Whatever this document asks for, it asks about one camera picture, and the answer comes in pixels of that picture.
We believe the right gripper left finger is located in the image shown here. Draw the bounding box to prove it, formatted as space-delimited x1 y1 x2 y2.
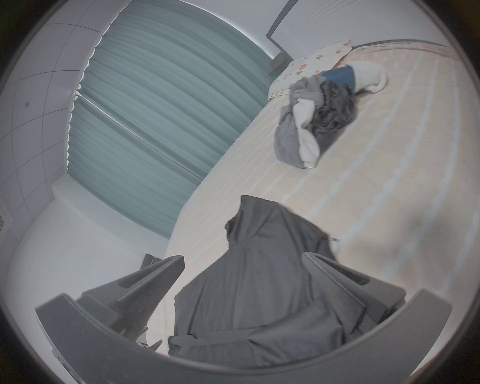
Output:
77 255 185 340

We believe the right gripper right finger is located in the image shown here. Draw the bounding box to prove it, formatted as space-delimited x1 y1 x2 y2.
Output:
302 252 407 334

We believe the black T-shirt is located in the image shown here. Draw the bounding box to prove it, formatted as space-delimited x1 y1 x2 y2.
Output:
168 195 376 368

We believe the bed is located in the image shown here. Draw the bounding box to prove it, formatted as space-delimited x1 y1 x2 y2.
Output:
148 0 467 357

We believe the pile of clothes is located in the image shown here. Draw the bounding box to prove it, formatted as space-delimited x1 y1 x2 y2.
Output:
274 62 389 169

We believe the black chest of drawers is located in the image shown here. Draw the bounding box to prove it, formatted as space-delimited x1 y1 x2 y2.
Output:
140 253 164 271

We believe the blue-green curtain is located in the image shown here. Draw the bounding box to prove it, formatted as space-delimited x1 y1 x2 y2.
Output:
67 97 203 239
77 10 280 177

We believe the white printed pillow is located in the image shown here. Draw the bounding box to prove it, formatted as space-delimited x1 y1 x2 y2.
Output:
267 40 353 100

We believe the grey bedside table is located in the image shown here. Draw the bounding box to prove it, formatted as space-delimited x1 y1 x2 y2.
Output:
268 53 294 76

